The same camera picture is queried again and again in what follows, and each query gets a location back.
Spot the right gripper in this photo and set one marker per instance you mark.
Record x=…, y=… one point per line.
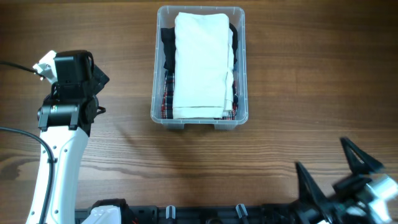
x=349, y=191

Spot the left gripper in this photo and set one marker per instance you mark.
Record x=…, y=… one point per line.
x=99, y=79

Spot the red navy plaid shirt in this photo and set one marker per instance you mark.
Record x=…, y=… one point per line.
x=167, y=99

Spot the black garment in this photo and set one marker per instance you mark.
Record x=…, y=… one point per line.
x=168, y=40

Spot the cream cloth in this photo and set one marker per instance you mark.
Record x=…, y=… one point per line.
x=201, y=62

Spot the white printed shirt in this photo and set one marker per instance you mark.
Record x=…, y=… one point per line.
x=229, y=96

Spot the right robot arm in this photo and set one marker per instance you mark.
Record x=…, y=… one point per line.
x=334, y=209

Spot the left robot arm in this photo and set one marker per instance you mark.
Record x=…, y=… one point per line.
x=57, y=180

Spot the clear plastic storage bin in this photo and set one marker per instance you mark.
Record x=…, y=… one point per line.
x=166, y=19

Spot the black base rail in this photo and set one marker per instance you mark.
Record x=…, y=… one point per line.
x=264, y=214

